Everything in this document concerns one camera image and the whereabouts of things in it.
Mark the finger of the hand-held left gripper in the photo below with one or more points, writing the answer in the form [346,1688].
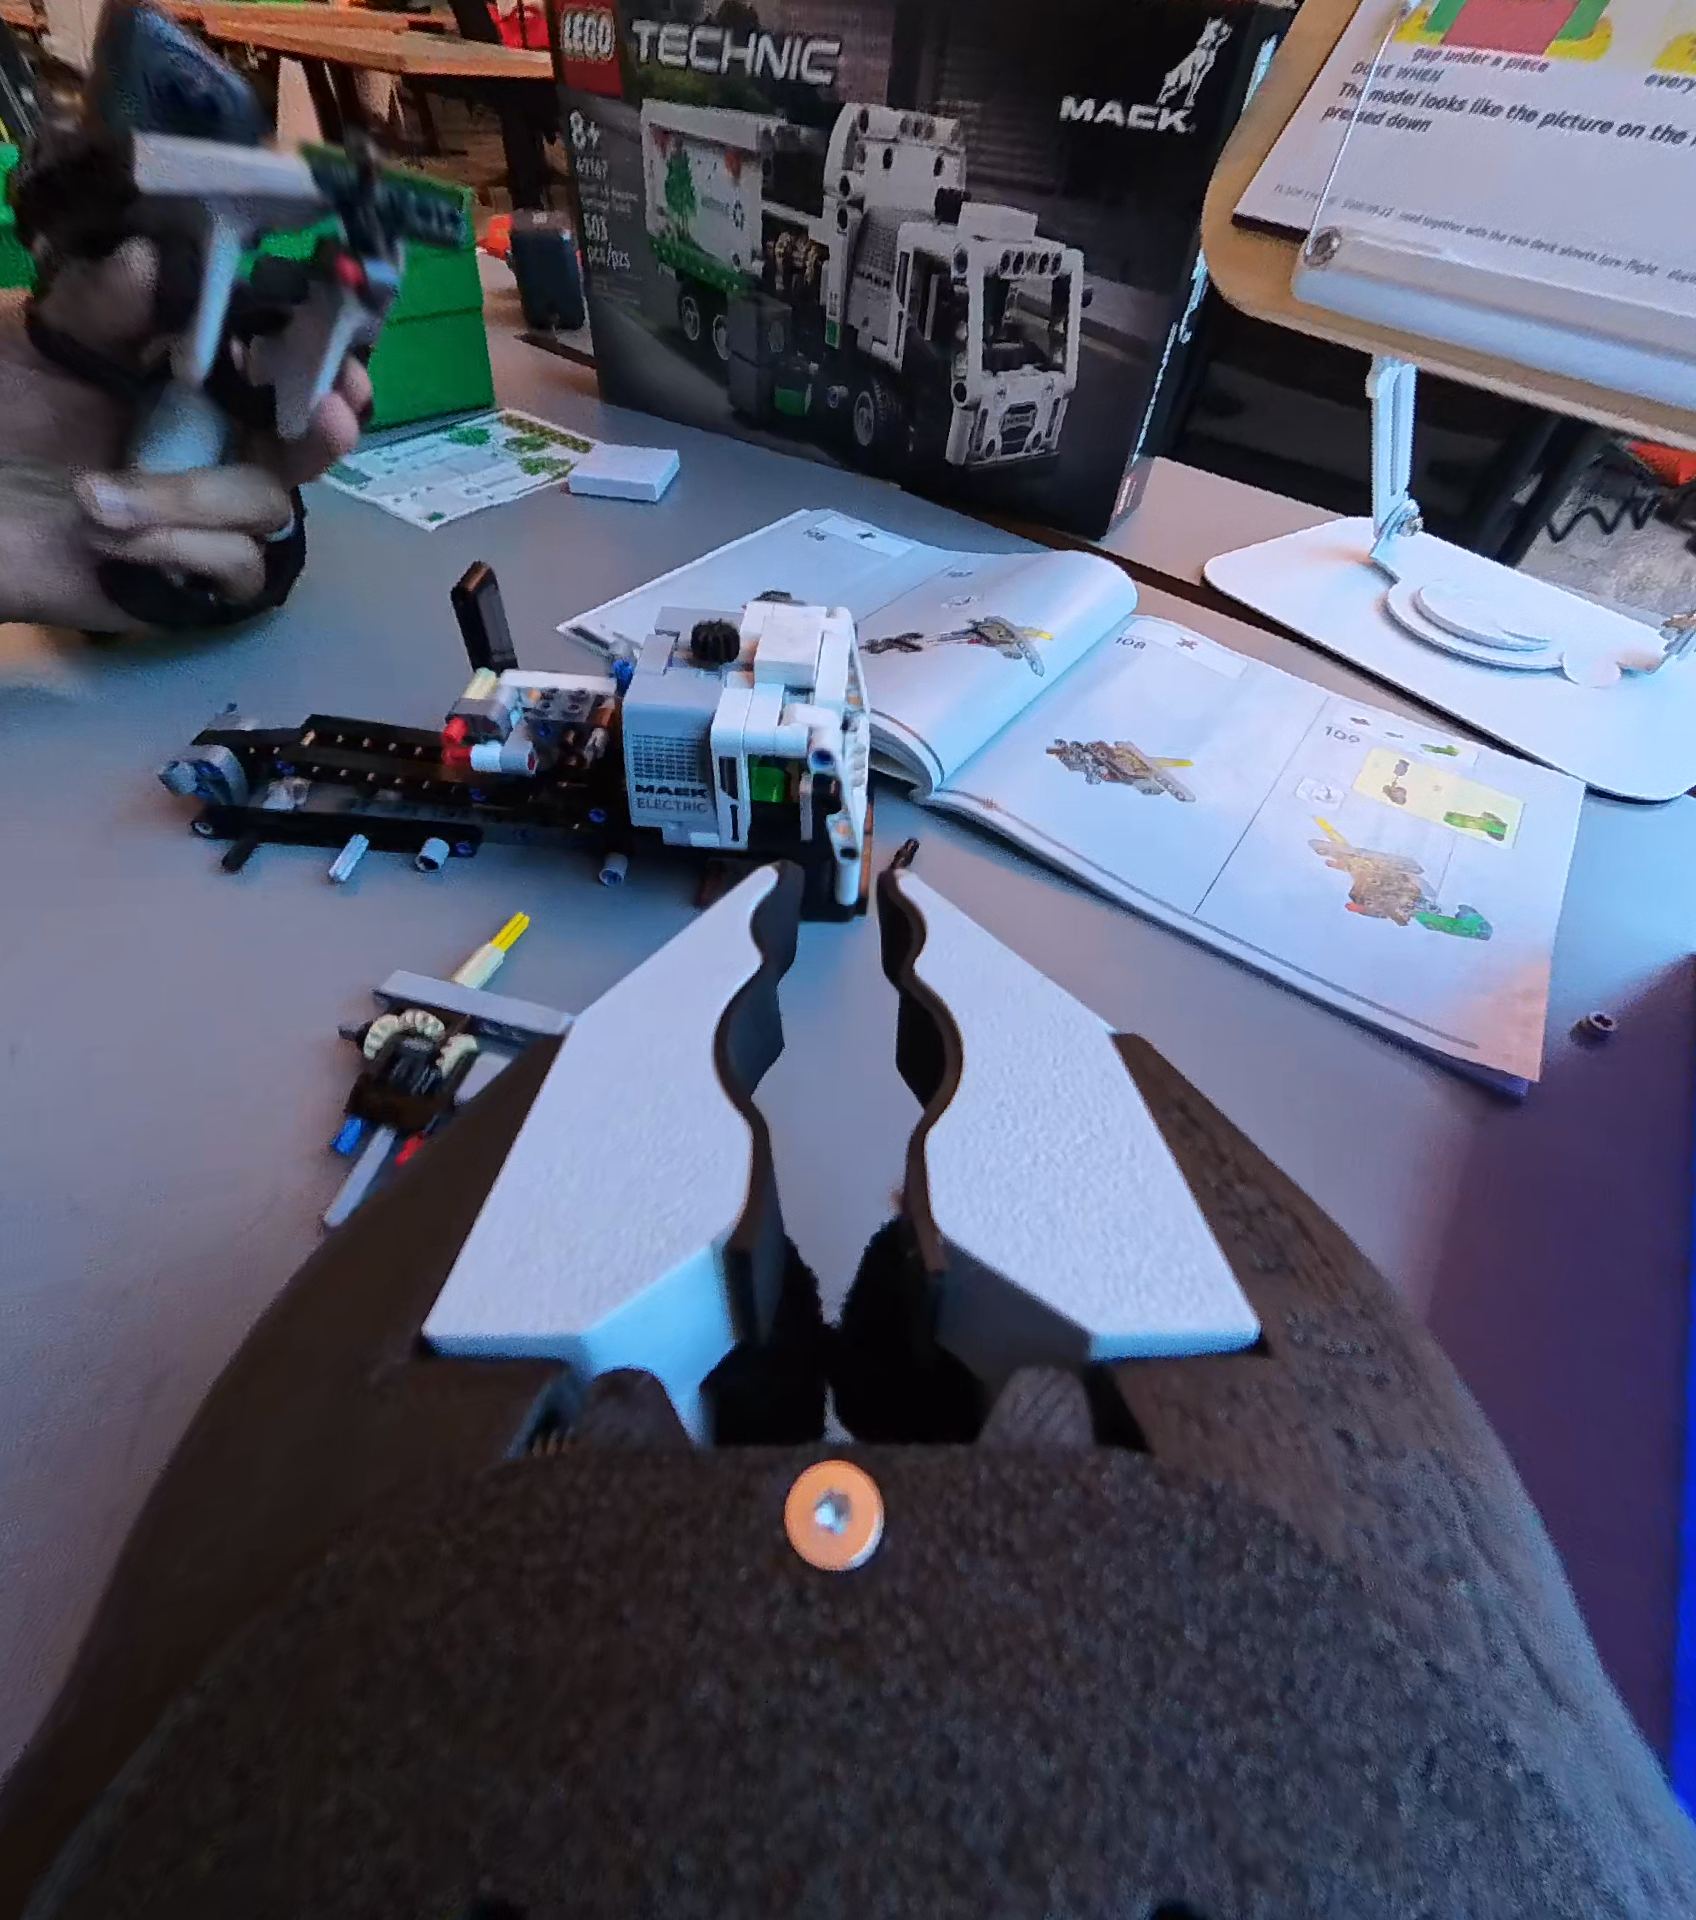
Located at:
[323,352]
[219,171]

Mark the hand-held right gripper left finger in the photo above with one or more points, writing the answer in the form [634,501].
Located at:
[608,1170]

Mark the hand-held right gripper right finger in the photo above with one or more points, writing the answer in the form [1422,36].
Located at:
[1058,1170]

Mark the small black lego subassembly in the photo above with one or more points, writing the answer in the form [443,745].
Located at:
[377,225]

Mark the white lego truck model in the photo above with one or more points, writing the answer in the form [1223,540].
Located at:
[699,735]

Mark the lego gear subassembly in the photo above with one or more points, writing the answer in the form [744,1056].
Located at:
[413,1064]

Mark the open lego instruction booklet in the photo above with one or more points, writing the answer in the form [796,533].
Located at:
[1238,840]

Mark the lego truck set box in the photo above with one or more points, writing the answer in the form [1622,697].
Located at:
[938,375]

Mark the green plastic bin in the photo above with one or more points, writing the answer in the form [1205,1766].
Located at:
[436,361]

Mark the green sticker sheet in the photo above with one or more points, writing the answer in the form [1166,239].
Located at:
[473,469]

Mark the wooden work table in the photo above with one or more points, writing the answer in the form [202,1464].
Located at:
[382,53]

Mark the black cylindrical speaker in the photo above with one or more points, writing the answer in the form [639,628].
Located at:
[549,270]

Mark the small white paper pad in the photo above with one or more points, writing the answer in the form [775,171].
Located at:
[623,475]

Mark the printed instruction sheet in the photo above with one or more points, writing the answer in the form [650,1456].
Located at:
[1539,135]

